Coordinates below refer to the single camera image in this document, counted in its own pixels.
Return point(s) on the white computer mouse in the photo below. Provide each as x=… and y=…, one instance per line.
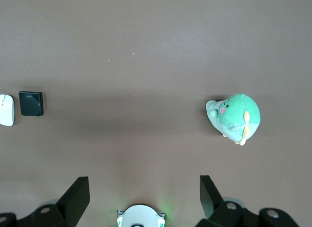
x=6, y=111

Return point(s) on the black phone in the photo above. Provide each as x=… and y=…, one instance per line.
x=31, y=103

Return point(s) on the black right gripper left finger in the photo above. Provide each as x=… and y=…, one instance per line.
x=68, y=207

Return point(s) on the green dinosaur plush toy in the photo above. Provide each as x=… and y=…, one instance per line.
x=234, y=117

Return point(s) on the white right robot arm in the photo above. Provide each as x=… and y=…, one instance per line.
x=140, y=216

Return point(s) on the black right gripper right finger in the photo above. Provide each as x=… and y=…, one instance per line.
x=214, y=210

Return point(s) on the brown table cover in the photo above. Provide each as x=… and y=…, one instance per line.
x=156, y=41

